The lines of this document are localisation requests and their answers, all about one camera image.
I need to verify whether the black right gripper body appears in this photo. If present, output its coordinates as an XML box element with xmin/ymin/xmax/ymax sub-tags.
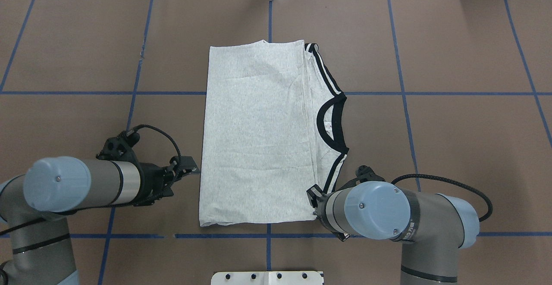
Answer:
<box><xmin>306</xmin><ymin>165</ymin><xmax>386</xmax><ymax>240</ymax></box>

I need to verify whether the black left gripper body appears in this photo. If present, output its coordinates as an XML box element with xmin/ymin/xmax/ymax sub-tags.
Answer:
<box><xmin>95</xmin><ymin>131</ymin><xmax>182</xmax><ymax>203</ymax></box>

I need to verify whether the grey cartoon print t-shirt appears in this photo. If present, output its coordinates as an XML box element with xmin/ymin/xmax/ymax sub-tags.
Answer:
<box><xmin>198</xmin><ymin>40</ymin><xmax>349</xmax><ymax>227</ymax></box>

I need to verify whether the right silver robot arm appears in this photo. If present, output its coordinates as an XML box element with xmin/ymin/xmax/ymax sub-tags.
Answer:
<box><xmin>306</xmin><ymin>166</ymin><xmax>493</xmax><ymax>285</ymax></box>

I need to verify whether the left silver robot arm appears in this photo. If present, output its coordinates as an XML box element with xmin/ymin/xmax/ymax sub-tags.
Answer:
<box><xmin>1</xmin><ymin>125</ymin><xmax>200</xmax><ymax>285</ymax></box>

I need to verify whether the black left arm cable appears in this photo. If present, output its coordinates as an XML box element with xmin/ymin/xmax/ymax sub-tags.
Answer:
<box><xmin>125</xmin><ymin>124</ymin><xmax>184</xmax><ymax>173</ymax></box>

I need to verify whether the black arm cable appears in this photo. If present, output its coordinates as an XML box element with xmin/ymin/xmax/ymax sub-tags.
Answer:
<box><xmin>125</xmin><ymin>124</ymin><xmax>184</xmax><ymax>173</ymax></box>
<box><xmin>390</xmin><ymin>173</ymin><xmax>493</xmax><ymax>223</ymax></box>

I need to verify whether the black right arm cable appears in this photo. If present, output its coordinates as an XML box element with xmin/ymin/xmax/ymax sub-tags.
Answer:
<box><xmin>390</xmin><ymin>173</ymin><xmax>493</xmax><ymax>223</ymax></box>

